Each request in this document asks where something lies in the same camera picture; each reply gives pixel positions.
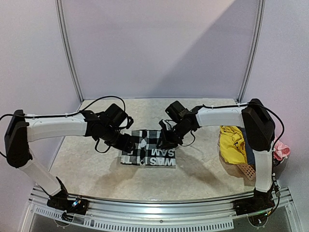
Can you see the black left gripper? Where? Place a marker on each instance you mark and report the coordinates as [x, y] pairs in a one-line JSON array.
[[126, 144]]

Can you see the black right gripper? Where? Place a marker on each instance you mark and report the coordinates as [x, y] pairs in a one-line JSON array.
[[167, 139]]

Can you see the black white checkered shirt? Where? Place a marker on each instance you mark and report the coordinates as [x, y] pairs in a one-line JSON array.
[[146, 152]]

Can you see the pink garment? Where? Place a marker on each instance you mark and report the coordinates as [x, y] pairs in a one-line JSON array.
[[281, 151]]

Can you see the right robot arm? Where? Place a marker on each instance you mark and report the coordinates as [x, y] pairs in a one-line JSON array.
[[252, 116]]

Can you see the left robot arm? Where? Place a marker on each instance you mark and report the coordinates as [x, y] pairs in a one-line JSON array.
[[23, 129]]

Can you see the pink laundry basket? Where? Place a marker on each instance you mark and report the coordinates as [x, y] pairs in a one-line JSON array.
[[247, 170]]

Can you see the yellow garment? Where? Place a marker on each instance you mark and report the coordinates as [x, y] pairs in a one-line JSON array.
[[232, 145]]

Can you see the navy blue garment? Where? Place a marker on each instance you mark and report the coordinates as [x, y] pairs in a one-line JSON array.
[[248, 149]]

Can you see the aluminium front rail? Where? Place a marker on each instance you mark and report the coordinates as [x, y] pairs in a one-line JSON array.
[[212, 215]]

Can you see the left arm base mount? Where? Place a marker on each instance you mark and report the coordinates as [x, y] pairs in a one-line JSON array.
[[61, 201]]

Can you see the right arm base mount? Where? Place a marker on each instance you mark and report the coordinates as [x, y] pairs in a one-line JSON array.
[[260, 201]]

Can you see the left corner wall post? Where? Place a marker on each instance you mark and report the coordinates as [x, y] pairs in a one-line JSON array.
[[67, 49]]

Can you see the corner wall post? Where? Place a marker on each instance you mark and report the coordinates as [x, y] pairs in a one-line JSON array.
[[253, 49], [67, 49]]

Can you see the right corner wall post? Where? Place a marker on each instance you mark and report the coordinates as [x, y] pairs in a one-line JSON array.
[[253, 49]]

